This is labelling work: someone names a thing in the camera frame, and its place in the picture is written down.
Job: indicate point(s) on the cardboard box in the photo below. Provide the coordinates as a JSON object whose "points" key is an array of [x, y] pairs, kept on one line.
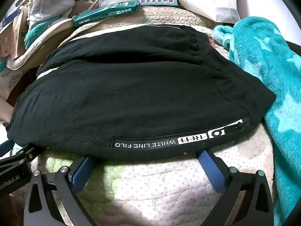
{"points": [[16, 35]]}

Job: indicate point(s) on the teal box with shapes print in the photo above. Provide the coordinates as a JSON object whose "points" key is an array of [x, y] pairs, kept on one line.
{"points": [[157, 1]]}

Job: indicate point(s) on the teal packet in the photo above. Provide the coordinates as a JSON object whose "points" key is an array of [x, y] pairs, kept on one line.
{"points": [[35, 34]]}

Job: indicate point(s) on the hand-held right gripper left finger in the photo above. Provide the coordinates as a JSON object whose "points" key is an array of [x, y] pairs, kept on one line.
{"points": [[81, 174]]}

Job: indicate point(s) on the green paper ream package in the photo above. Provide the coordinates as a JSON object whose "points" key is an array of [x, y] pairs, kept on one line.
{"points": [[105, 11]]}

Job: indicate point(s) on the clear plastic bag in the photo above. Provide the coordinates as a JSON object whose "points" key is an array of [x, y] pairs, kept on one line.
{"points": [[51, 4]]}

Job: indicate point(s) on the quilted patterned bed cover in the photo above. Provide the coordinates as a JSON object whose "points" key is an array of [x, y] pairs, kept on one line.
{"points": [[141, 188]]}

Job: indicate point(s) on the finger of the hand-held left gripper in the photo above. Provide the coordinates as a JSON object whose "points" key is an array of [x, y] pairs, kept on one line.
{"points": [[25, 156], [6, 147]]}

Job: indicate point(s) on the black pants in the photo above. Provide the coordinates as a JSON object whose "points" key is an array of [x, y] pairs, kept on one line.
{"points": [[129, 87]]}

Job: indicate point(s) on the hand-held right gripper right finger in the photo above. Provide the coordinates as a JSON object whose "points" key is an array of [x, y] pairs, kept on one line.
{"points": [[211, 171]]}

